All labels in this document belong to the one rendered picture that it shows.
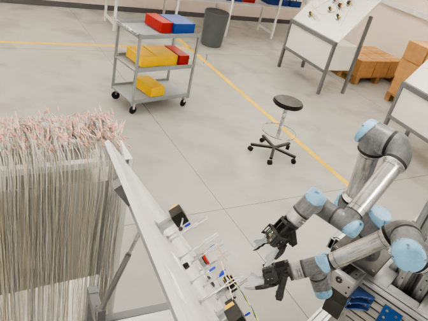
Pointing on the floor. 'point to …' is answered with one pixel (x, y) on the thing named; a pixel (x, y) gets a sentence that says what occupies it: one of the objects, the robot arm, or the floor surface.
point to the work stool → (291, 104)
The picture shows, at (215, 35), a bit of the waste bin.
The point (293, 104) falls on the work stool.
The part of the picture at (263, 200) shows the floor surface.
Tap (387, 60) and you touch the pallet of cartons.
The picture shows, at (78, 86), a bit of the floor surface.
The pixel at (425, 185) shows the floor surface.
